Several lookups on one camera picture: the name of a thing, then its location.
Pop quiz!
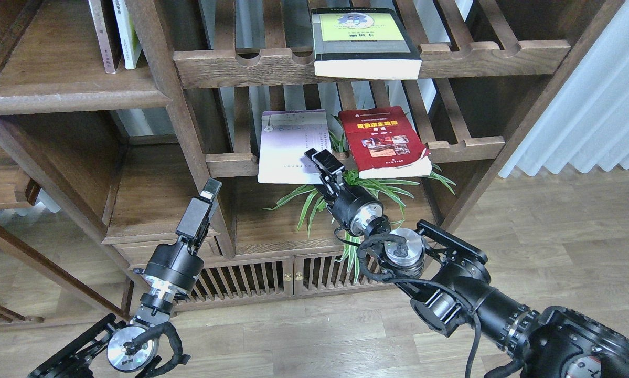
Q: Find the white curtain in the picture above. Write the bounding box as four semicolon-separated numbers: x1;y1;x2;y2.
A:
499;1;629;177

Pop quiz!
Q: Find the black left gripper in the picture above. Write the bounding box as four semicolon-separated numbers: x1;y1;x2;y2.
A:
143;178;222;293

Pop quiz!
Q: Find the white green upright book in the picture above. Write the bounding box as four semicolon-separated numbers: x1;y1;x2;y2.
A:
112;1;142;70

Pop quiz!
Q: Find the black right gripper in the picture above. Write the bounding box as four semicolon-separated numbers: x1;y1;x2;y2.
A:
305;149;391;237

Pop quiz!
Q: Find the white lavender book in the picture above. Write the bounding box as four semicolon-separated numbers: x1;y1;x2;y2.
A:
257;109;331;184

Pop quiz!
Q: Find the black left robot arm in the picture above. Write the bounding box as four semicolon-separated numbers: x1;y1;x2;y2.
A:
29;178;221;377

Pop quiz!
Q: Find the dark wooden bookshelf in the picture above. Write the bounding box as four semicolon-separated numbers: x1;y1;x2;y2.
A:
0;1;623;309

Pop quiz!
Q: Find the green spider plant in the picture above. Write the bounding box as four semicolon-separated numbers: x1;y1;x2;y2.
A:
264;113;456;279

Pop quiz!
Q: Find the green and black book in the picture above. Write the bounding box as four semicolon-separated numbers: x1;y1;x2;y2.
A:
311;7;422;80

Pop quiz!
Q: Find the red cover book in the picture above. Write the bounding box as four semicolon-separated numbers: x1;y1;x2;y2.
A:
338;106;432;179

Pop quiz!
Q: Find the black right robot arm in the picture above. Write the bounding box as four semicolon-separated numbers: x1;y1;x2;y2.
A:
305;149;629;377

